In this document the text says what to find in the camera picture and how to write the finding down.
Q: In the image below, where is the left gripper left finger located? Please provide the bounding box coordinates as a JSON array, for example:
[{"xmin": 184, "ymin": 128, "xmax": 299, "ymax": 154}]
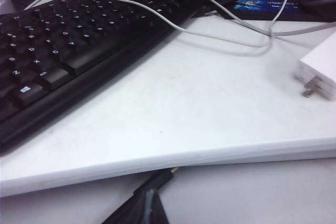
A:
[{"xmin": 101, "ymin": 171, "xmax": 174, "ymax": 224}]

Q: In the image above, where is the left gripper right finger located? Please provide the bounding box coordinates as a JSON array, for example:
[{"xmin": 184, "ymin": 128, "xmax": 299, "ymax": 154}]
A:
[{"xmin": 151, "ymin": 189, "xmax": 170, "ymax": 224}]

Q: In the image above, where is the white charger block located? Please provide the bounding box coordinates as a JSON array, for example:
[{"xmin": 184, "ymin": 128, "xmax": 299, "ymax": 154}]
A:
[{"xmin": 296, "ymin": 31, "xmax": 336, "ymax": 101}]

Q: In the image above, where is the thick white board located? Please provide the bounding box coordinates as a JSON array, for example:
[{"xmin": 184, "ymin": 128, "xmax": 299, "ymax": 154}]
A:
[{"xmin": 0, "ymin": 155, "xmax": 336, "ymax": 224}]

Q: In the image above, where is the black keyboard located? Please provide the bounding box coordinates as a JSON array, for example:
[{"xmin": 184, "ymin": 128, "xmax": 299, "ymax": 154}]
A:
[{"xmin": 0, "ymin": 0, "xmax": 229, "ymax": 156}]

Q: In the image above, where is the white plug with cable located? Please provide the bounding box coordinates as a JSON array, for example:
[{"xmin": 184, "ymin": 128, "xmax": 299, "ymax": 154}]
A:
[{"xmin": 25, "ymin": 0, "xmax": 313, "ymax": 57}]

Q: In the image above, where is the white charger cable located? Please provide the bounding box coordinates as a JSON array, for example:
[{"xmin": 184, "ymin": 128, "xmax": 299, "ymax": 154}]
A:
[{"xmin": 96, "ymin": 0, "xmax": 336, "ymax": 38}]

